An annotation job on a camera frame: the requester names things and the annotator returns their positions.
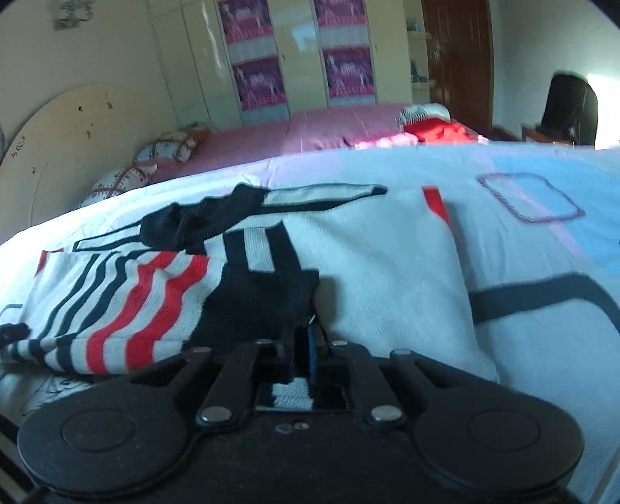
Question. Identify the black white striped cloth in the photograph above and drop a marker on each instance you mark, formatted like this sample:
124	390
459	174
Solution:
419	114

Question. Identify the white red patterned pillow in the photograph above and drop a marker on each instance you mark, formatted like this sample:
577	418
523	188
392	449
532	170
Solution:
118	184
167	145

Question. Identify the white black red striped sweater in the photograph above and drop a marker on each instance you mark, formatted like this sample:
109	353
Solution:
387	271

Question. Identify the purple printed wardrobe panel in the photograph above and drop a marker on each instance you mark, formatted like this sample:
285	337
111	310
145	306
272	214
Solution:
244	22
340	19
260	85
348	72

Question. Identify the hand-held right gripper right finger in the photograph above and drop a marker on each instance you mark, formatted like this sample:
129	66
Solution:
315	351

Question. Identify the beige round headboard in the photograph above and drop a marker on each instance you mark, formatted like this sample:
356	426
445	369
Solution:
72	145

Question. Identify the pink cloth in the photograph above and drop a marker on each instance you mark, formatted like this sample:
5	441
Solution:
392	140

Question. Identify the wall shelf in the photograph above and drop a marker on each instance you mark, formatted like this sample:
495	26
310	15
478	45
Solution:
417	53

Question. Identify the black chair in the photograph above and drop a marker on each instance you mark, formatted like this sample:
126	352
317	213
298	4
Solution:
569	109

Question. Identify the pink bed sheet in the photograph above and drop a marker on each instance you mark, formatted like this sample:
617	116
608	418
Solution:
310	131

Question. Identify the cream wardrobe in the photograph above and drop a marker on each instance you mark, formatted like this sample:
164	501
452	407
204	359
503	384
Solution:
300	63

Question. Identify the brown wooden door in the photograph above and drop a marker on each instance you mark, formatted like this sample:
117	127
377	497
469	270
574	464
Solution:
460	63

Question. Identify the wall picture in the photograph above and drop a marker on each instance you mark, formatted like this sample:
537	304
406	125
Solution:
72	13

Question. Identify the red clothes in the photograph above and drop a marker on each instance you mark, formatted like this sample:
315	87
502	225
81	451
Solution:
441	132

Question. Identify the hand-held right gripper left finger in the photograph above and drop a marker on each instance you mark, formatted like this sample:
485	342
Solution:
283	358

